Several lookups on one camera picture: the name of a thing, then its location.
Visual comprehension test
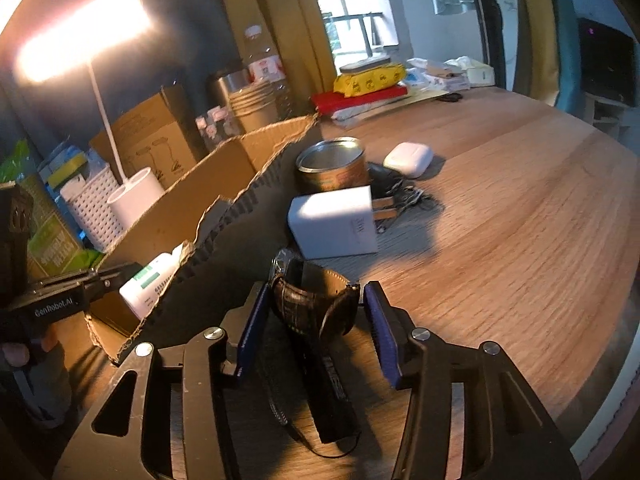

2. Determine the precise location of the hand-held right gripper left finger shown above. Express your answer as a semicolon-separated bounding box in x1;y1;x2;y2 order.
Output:
52;280;273;480

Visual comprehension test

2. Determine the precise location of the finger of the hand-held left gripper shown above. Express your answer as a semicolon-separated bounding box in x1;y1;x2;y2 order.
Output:
86;261;147;305

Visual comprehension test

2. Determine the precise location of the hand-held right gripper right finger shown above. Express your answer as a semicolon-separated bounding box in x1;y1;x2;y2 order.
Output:
362;280;583;480

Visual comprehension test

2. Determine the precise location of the brown leather strap wristwatch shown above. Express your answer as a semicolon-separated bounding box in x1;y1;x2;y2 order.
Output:
267;247;361;338

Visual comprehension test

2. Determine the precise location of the black rectangular device with lanyard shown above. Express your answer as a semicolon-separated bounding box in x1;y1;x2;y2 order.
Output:
265;260;363;461

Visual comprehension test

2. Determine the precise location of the white charger plug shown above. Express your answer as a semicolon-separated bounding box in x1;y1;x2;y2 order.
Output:
286;185;401;261

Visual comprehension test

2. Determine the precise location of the torn cardboard box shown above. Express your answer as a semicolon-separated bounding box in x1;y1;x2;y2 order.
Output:
82;112;323;366

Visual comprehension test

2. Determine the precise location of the round tin can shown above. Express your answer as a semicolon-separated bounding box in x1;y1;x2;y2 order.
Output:
295;136;371;196

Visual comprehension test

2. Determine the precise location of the person's left hand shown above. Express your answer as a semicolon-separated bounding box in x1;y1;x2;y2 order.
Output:
0;331;62;376

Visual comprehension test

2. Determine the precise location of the green plastic packet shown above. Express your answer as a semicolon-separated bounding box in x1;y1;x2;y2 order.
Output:
0;137;103;281

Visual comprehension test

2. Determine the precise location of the white perforated plastic basket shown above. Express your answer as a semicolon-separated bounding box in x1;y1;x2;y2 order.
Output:
60;162;126;253

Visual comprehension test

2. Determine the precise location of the blue packet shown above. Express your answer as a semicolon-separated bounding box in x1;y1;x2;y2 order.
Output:
39;149;66;181

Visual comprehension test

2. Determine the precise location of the white desk lamp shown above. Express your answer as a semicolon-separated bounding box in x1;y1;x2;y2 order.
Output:
14;0;167;231

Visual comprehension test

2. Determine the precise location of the yellow sponge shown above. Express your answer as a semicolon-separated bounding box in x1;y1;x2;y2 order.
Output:
47;152;88;183

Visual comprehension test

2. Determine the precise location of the printed cardboard lamp box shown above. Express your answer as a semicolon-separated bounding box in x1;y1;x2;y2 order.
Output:
90;82;211;191

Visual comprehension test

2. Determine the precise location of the black key fob with keys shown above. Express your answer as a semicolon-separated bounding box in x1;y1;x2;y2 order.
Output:
367;161;443;221

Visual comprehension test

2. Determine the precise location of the glass jar with stickers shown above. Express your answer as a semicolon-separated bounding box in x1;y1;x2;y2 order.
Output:
195;105;238;153

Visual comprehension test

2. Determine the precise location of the white earbuds case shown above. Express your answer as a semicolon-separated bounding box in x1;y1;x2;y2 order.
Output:
382;141;433;179

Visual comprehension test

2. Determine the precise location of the stack of paper cups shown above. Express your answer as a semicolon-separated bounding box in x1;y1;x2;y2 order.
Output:
227;82;281;136

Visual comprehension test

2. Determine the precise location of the steel thermos flask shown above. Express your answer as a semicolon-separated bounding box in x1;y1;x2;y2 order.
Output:
207;67;251;111

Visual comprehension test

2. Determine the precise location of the clear plastic water bottle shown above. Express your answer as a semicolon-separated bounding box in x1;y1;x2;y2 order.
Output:
244;25;293;121

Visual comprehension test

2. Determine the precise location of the yellow wet wipes pack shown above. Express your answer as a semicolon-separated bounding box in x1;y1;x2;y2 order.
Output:
334;62;406;98

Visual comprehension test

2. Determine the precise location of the white and grey flat device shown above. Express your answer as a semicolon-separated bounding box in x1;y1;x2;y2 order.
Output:
339;57;391;75

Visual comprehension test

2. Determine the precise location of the yellow curtain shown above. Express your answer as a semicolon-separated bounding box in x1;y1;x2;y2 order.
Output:
282;0;338;81
515;0;561;106

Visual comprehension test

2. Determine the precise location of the teal curtain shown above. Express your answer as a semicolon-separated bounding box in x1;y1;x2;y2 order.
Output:
542;0;586;111

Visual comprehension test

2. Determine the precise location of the black monitor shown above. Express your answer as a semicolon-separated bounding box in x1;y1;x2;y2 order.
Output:
577;17;638;108

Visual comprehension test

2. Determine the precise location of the black door frame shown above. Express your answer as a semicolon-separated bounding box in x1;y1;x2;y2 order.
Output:
472;0;516;92

